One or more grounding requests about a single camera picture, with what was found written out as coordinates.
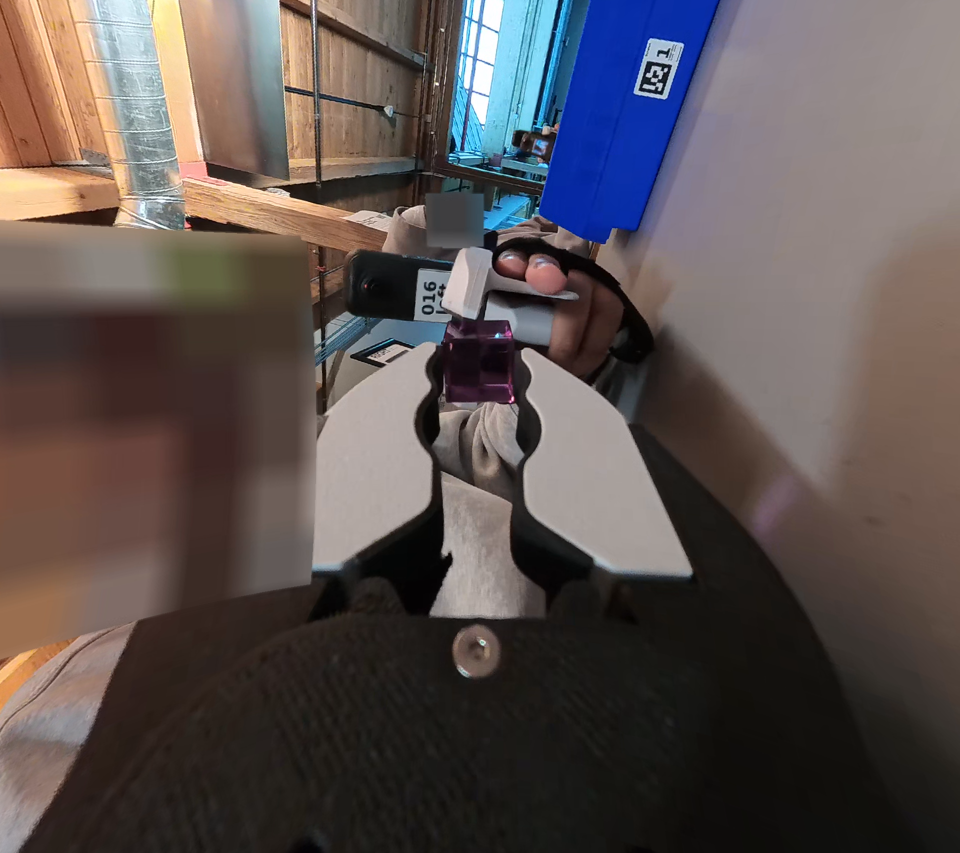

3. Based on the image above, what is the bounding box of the person's left hand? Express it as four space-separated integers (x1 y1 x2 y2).
495 250 627 382

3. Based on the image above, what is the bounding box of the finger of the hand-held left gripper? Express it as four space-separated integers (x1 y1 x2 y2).
446 245 498 322

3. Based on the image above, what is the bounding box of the thin metal pipe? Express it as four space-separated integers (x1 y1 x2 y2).
306 0 325 187

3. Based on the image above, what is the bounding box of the framed marker sign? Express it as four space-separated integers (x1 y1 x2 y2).
349 340 421 368

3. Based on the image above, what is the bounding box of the window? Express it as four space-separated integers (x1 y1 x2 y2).
448 0 579 158

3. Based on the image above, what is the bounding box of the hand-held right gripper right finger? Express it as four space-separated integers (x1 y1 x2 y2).
513 346 696 580

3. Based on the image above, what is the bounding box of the square marker sticker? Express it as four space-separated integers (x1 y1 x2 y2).
632 37 686 100

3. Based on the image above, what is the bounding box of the purple transparent cube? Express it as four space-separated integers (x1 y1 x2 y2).
441 318 519 406

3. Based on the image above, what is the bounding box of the blue panel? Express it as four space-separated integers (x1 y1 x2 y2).
538 0 760 244

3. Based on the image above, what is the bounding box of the silver ventilation duct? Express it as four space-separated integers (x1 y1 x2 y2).
58 0 189 232

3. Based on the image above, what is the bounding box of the wooden beam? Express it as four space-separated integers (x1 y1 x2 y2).
182 176 391 254
0 166 125 224

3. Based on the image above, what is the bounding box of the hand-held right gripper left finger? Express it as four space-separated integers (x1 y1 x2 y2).
311 341 445 580

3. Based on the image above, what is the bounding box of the rectangular metal duct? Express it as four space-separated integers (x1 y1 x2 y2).
161 0 292 183

